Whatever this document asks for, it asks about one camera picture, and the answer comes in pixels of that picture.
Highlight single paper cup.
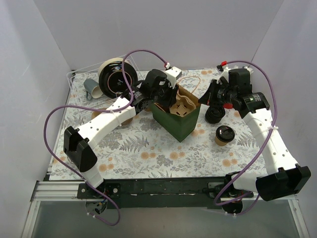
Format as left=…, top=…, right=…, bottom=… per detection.
left=214, top=125, right=235, bottom=146

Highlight cardboard cup carrier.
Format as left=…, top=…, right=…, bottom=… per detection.
left=169, top=91, right=197, bottom=117
left=92, top=108, right=136, bottom=127

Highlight stack of black lids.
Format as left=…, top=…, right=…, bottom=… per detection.
left=205, top=106, right=225, bottom=124

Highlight grey mug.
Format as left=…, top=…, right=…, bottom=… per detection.
left=84, top=78, right=103, bottom=101

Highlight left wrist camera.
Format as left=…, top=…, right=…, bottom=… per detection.
left=164, top=62, right=182, bottom=88

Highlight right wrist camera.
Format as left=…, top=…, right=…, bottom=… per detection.
left=216, top=61, right=231, bottom=84

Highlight white wrapped straws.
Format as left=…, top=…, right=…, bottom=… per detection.
left=233, top=65, right=254, bottom=74

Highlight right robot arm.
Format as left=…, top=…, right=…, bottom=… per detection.
left=199, top=66, right=311, bottom=201

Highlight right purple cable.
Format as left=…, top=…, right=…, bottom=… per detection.
left=214, top=59, right=277, bottom=215

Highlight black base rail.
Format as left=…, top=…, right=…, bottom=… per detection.
left=76, top=177, right=256, bottom=210

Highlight green paper bag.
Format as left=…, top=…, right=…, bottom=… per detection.
left=151, top=76, right=201, bottom=142

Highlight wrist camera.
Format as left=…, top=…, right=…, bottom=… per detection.
left=164, top=62, right=182, bottom=88
left=216, top=61, right=231, bottom=84

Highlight floral table mat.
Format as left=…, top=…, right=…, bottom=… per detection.
left=54, top=68, right=259, bottom=179

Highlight white wire dish rack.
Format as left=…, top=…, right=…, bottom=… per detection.
left=66, top=54, right=149, bottom=110

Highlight black plate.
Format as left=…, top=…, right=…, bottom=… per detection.
left=98, top=58, right=138, bottom=99

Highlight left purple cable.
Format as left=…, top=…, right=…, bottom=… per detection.
left=44, top=49, right=171, bottom=226

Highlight purple cable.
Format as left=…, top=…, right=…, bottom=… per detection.
left=214, top=59, right=277, bottom=215
left=44, top=49, right=171, bottom=226

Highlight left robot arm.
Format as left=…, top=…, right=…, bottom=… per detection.
left=63, top=67, right=182, bottom=198

